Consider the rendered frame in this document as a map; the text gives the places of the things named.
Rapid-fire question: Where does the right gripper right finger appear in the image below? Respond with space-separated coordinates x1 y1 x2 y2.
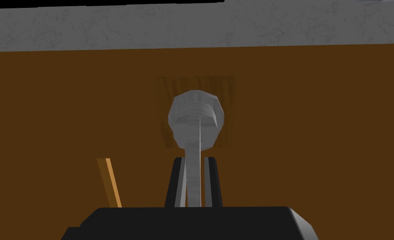
201 156 224 208

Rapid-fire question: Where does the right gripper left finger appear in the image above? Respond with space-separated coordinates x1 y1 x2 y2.
164 157 187 208

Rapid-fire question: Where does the orange narrow strip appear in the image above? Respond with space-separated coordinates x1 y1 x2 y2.
96 157 123 208

